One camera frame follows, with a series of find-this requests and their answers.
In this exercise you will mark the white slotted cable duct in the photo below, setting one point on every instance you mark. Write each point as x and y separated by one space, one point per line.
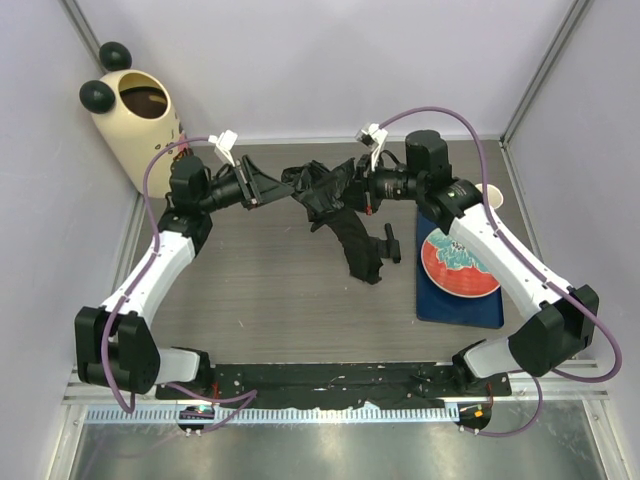
195 413

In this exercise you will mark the pink ceramic mug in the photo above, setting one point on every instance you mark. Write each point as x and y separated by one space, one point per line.
495 198

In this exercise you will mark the red teal floral plate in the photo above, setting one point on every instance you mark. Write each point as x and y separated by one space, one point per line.
454 269

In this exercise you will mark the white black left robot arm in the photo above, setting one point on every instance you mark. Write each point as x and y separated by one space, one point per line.
114 344

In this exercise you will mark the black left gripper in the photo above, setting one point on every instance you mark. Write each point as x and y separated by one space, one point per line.
256 187

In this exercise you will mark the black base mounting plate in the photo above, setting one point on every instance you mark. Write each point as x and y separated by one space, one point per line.
338 386

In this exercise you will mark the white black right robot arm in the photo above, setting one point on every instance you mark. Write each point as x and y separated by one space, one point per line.
558 317

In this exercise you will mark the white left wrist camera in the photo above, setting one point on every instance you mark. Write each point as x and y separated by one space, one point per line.
223 145

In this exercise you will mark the dark blue tray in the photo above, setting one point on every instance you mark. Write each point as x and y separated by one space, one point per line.
434 305

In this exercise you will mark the black trash bag roll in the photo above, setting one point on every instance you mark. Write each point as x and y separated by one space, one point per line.
387 247

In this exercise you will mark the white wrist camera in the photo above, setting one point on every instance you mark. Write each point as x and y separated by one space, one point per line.
223 145
374 137

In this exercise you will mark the aluminium frame rail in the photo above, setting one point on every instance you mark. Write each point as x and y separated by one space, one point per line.
554 386

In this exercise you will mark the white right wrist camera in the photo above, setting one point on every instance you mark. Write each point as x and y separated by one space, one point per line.
374 137

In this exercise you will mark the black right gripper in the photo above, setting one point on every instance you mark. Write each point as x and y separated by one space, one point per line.
361 193

